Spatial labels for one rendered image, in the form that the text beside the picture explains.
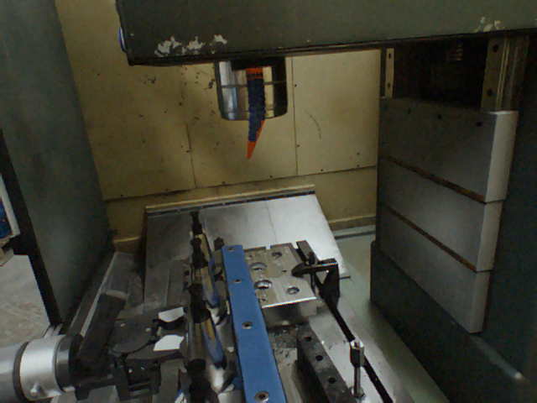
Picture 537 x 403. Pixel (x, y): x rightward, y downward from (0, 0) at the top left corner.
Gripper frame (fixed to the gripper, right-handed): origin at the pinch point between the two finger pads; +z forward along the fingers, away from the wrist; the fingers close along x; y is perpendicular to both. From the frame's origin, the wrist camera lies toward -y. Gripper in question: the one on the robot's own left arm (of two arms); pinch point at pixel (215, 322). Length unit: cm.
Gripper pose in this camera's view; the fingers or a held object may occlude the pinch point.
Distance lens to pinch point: 56.6
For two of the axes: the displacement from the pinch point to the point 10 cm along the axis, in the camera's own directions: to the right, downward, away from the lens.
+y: 0.8, 9.3, 3.7
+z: 9.8, -1.4, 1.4
